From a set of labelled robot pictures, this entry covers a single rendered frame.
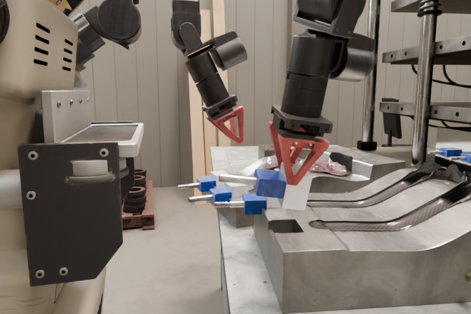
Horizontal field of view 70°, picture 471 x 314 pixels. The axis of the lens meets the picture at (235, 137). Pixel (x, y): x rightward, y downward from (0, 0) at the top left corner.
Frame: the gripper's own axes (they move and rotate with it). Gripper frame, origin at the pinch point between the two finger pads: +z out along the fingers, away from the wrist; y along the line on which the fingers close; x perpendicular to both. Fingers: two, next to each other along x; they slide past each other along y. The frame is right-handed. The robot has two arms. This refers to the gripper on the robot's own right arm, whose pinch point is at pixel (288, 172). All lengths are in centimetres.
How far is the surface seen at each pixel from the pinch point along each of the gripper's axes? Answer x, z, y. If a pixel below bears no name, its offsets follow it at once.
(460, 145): -79, 5, 60
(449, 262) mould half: -22.6, 7.7, -8.4
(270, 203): -0.3, 9.3, 8.4
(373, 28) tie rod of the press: -68, -36, 126
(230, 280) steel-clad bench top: 6.3, 18.9, -0.6
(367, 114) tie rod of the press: -74, 7, 120
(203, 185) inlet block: 10.9, 18.1, 34.1
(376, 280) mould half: -12.4, 11.1, -8.7
